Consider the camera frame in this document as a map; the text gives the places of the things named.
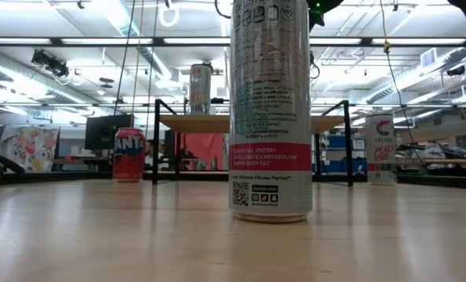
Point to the Celsius can pink band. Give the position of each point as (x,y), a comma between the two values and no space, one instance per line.
(269,117)

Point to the white Celsius energy can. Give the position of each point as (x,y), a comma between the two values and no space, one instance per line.
(200,90)

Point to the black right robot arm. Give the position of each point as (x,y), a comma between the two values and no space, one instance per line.
(326,6)

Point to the wooden shelf black metal legs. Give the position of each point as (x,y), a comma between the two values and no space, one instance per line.
(201,123)

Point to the orange pink hanging cloth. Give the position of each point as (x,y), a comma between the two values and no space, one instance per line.
(205,150)

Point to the person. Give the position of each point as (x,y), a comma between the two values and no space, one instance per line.
(151,150)

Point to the blue storage bins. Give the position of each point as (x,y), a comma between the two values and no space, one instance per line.
(336,143)

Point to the red Fanta soda can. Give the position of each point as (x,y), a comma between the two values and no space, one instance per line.
(128,156)

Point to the black computer monitor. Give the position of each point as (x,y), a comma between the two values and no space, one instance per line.
(103,133)

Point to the black ceiling-hung device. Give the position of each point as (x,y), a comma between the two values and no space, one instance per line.
(50,62)

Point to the floral hanging cloth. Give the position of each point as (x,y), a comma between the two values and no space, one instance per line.
(29,149)

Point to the black aluminium rig frame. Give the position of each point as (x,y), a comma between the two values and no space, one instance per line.
(60,177)

